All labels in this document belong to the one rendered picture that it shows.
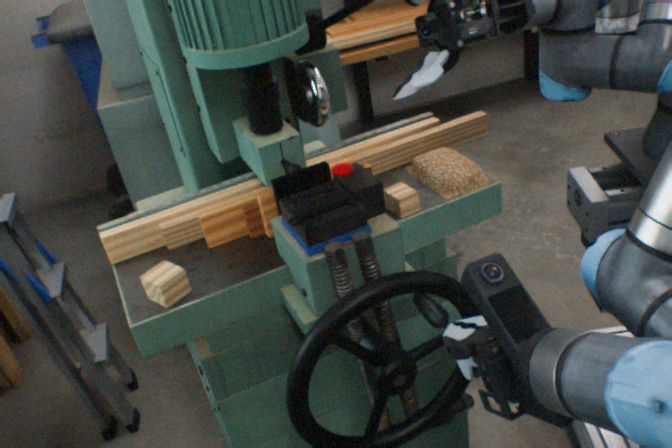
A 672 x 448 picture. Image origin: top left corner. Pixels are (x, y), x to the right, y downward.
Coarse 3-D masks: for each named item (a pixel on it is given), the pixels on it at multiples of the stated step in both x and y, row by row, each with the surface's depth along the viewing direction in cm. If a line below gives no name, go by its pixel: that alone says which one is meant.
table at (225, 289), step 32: (480, 192) 101; (416, 224) 99; (448, 224) 102; (160, 256) 100; (192, 256) 98; (224, 256) 97; (256, 256) 95; (128, 288) 94; (192, 288) 91; (224, 288) 90; (256, 288) 92; (288, 288) 93; (128, 320) 87; (160, 320) 87; (192, 320) 89; (224, 320) 92; (160, 352) 90
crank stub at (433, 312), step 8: (416, 296) 78; (424, 296) 78; (416, 304) 78; (424, 304) 77; (432, 304) 76; (424, 312) 76; (432, 312) 75; (440, 312) 75; (432, 320) 75; (440, 320) 74; (448, 320) 75
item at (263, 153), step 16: (240, 128) 102; (288, 128) 99; (240, 144) 106; (256, 144) 96; (272, 144) 96; (288, 144) 97; (256, 160) 98; (272, 160) 97; (288, 160) 98; (304, 160) 99; (272, 176) 98
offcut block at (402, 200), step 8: (400, 184) 100; (384, 192) 99; (392, 192) 98; (400, 192) 98; (408, 192) 98; (416, 192) 97; (392, 200) 98; (400, 200) 96; (408, 200) 97; (416, 200) 98; (392, 208) 99; (400, 208) 97; (408, 208) 98; (416, 208) 99; (400, 216) 98
